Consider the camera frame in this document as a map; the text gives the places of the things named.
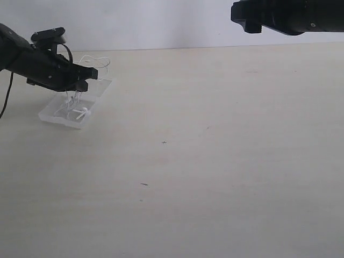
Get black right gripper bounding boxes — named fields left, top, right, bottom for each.
left=230, top=1, right=276, bottom=34

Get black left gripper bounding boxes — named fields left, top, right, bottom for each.
left=12, top=45, right=98, bottom=92

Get white wired earphones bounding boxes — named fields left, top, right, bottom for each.
left=53, top=55, right=111, bottom=121

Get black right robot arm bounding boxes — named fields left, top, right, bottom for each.
left=231, top=0, right=343, bottom=36

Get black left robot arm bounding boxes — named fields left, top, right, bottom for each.
left=1, top=24, right=98, bottom=92

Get clear plastic storage box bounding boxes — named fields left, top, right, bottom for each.
left=38, top=79, right=116, bottom=129

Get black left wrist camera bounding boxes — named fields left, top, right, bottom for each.
left=31, top=27, right=66, bottom=52

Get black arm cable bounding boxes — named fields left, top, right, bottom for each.
left=0, top=71, right=15, bottom=119

